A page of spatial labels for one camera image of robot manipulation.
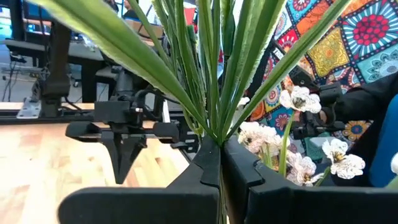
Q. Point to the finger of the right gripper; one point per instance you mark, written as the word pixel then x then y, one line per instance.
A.
pixel 155 132
pixel 87 130

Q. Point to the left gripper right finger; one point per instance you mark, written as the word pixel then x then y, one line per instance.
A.
pixel 311 207

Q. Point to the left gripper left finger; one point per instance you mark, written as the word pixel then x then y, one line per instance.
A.
pixel 140 207

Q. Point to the white flower bunch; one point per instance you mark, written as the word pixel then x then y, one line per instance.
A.
pixel 214 77

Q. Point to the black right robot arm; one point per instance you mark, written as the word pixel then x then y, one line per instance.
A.
pixel 124 81

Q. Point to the grey desk black legs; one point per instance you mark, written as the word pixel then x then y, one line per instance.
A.
pixel 77 51

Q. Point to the blue chair backrest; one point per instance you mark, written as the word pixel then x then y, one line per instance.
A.
pixel 385 140

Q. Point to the colourful patchwork tapestry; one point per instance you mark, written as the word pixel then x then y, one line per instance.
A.
pixel 370 28

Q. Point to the silver angle bracket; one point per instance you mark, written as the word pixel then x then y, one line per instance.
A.
pixel 29 109

